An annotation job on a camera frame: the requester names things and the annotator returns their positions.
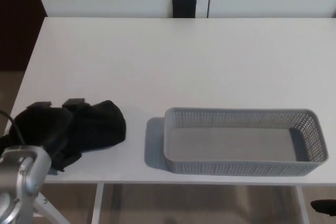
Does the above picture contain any dark red wall panel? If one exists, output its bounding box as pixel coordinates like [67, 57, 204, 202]
[0, 0, 48, 71]

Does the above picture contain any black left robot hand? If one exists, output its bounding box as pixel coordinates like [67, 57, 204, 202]
[10, 98, 86, 172]

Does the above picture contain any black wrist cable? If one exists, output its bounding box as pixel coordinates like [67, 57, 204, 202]
[0, 109, 26, 146]

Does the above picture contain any black fabric pencil case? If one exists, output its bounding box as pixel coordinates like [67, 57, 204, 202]
[70, 100, 128, 154]

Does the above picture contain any grey perforated plastic basket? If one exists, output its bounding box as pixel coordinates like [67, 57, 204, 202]
[164, 107, 330, 176]

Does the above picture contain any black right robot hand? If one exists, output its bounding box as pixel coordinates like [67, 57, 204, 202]
[310, 198, 336, 215]

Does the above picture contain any black wall box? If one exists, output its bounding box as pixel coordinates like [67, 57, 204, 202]
[172, 0, 197, 19]

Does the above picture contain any white metal table leg frame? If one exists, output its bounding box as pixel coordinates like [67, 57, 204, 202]
[34, 184, 104, 224]
[295, 185, 307, 224]

